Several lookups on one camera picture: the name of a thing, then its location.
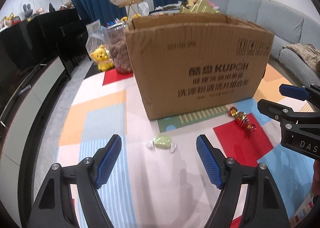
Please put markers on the red gold candy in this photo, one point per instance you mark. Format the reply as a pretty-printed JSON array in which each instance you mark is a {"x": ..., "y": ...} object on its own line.
[{"x": 241, "y": 119}]

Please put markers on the clear bag of peanuts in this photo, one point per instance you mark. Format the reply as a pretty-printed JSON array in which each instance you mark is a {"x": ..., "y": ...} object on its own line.
[{"x": 95, "y": 37}]

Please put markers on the brown cardboard box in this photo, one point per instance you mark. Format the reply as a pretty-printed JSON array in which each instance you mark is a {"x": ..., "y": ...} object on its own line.
[{"x": 186, "y": 62}]

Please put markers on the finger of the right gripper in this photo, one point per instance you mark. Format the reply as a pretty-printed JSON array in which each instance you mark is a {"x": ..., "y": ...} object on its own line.
[
  {"x": 287, "y": 118},
  {"x": 303, "y": 93}
]

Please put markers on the gold lidded tin box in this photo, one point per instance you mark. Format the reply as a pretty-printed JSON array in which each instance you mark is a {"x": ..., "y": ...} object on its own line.
[{"x": 201, "y": 6}]

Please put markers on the black television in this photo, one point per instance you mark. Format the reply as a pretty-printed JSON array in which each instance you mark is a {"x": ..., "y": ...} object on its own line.
[{"x": 21, "y": 46}]

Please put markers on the yellow bear figurine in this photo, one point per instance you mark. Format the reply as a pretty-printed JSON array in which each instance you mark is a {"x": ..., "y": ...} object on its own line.
[{"x": 101, "y": 56}]

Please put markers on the yellow plush toy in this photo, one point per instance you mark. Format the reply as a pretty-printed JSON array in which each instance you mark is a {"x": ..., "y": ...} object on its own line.
[{"x": 190, "y": 3}]

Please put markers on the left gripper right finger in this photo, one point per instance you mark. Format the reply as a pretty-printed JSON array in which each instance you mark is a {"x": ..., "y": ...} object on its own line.
[{"x": 263, "y": 206}]

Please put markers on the clear jar of nuts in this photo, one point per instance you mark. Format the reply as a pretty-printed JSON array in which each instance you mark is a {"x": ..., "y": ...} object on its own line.
[{"x": 118, "y": 49}]

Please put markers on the grey bunny plush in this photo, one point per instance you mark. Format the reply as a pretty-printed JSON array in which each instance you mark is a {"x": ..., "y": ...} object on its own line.
[{"x": 28, "y": 11}]

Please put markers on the person right hand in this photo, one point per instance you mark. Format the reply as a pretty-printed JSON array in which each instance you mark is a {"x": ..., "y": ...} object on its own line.
[{"x": 316, "y": 181}]

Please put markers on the grey sectional sofa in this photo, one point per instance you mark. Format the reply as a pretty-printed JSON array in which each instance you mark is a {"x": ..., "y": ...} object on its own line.
[{"x": 288, "y": 25}]

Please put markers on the colourful patterned mat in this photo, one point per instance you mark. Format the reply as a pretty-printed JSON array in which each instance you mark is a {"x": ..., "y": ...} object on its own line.
[{"x": 156, "y": 188}]

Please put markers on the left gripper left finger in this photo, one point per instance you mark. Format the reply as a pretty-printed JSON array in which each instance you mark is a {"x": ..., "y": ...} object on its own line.
[{"x": 53, "y": 206}]

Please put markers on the black piano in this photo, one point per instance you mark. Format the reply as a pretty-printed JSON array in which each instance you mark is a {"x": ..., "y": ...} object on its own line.
[{"x": 59, "y": 34}]

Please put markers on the green candy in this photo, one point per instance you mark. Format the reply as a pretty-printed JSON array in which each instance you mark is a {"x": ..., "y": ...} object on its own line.
[{"x": 162, "y": 142}]

